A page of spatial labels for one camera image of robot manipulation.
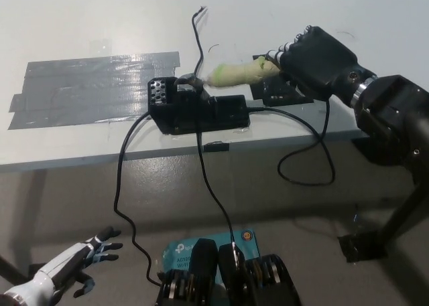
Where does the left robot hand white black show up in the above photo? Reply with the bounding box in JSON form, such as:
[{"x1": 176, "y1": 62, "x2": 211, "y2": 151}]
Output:
[{"x1": 40, "y1": 226, "x2": 123, "y2": 299}]

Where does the right robot hand black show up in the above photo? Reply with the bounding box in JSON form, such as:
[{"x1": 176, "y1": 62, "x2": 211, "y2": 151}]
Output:
[{"x1": 264, "y1": 25, "x2": 378, "y2": 105}]

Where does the black soldering iron cable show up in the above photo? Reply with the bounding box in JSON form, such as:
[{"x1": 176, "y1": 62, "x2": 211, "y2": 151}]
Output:
[{"x1": 246, "y1": 98, "x2": 336, "y2": 187}]

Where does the soldering iron with taped handle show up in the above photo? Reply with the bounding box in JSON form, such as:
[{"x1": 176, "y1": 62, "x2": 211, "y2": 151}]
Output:
[{"x1": 204, "y1": 58, "x2": 281, "y2": 88}]

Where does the black robot torso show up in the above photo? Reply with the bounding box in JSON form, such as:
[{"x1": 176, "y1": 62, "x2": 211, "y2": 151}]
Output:
[{"x1": 156, "y1": 238, "x2": 301, "y2": 306}]

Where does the black soldering station base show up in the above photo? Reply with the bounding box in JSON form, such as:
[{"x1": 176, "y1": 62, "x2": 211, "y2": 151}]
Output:
[{"x1": 147, "y1": 72, "x2": 251, "y2": 135}]

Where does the black metal stand leg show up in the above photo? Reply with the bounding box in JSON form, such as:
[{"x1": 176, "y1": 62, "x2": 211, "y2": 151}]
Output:
[
  {"x1": 381, "y1": 181, "x2": 429, "y2": 250},
  {"x1": 0, "y1": 254, "x2": 27, "y2": 286}
]

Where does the teal router box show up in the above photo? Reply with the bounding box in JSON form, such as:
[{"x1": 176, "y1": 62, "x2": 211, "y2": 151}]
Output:
[{"x1": 162, "y1": 229, "x2": 261, "y2": 283}]

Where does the small black tape strip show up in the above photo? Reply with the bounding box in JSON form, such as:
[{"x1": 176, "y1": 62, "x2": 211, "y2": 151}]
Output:
[{"x1": 203, "y1": 141, "x2": 229, "y2": 153}]

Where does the black plastic bracket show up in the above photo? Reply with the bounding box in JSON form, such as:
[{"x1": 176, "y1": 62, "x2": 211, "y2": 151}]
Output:
[{"x1": 251, "y1": 53, "x2": 315, "y2": 107}]

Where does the black power cable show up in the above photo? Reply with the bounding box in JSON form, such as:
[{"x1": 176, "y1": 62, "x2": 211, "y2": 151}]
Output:
[{"x1": 113, "y1": 113, "x2": 164, "y2": 287}]

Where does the black cable with metal plug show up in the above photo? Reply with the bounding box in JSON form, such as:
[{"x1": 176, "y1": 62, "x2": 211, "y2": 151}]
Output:
[{"x1": 196, "y1": 133, "x2": 241, "y2": 270}]

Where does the grey duct tape patch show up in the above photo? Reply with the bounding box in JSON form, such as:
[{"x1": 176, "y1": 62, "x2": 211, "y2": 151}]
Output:
[{"x1": 5, "y1": 50, "x2": 182, "y2": 131}]

